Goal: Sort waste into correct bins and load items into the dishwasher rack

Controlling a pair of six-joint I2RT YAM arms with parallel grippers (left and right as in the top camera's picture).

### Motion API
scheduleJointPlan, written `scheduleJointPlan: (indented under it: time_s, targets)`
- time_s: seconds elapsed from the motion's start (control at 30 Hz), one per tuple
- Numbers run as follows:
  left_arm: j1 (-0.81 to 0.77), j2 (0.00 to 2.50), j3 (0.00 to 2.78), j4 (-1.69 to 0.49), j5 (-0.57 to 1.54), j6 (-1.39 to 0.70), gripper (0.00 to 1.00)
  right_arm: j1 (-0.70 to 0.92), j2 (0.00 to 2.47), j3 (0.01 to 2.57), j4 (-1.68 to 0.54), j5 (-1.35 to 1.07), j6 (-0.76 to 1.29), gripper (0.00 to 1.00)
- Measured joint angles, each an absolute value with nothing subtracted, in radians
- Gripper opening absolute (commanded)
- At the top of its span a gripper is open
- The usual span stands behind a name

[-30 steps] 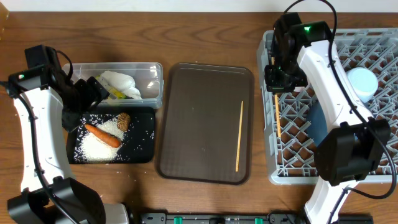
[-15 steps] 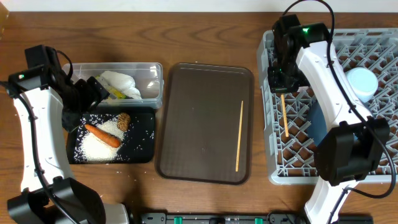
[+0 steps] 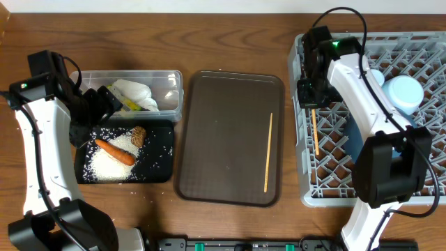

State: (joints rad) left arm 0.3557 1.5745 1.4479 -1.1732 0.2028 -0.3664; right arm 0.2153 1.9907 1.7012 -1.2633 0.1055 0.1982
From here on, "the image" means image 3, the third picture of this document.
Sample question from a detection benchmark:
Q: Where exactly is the orange carrot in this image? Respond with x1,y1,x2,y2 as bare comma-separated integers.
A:
95,139,136,166

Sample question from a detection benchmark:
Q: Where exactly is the wooden chopstick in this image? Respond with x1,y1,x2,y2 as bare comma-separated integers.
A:
263,112,273,193
312,109,319,156

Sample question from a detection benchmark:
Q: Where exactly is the brown textured food piece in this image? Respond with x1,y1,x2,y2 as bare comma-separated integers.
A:
130,126,146,148

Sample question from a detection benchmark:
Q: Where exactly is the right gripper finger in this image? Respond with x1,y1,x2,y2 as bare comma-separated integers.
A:
297,79,330,109
325,85,343,104

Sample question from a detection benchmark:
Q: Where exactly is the light blue cup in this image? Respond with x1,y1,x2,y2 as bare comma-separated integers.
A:
371,69,385,86

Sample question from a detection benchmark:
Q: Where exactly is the light blue rice bowl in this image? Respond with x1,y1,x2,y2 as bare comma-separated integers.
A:
382,75,424,115

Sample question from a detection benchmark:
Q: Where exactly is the clear plastic bin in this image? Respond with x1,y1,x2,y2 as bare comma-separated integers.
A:
70,70,184,122

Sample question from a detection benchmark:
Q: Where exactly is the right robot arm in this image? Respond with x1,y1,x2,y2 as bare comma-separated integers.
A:
297,33,432,250

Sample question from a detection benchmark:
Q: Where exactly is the black tray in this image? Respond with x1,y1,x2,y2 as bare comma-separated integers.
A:
73,119,175,185

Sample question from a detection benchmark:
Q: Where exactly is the grey dishwasher rack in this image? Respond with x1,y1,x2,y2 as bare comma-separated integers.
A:
288,31,445,207

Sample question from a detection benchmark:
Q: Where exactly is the brown serving tray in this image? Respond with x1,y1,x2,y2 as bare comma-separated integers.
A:
174,70,284,208

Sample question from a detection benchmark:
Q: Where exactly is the dark blue plate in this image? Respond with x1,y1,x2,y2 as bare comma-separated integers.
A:
344,111,421,171

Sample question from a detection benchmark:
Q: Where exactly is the white rice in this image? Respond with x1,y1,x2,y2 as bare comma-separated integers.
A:
82,127,174,184

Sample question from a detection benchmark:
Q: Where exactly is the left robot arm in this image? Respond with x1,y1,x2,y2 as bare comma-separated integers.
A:
5,70,146,250

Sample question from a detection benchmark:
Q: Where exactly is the white napkin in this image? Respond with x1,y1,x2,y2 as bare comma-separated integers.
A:
111,79,159,112

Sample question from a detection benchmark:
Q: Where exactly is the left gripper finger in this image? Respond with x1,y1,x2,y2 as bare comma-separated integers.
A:
98,86,123,119
83,88,109,126

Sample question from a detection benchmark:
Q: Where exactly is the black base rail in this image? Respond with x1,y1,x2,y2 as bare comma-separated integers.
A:
153,237,420,251

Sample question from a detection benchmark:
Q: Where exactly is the yellow green snack wrapper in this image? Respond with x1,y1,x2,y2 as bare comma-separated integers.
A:
107,85,141,112

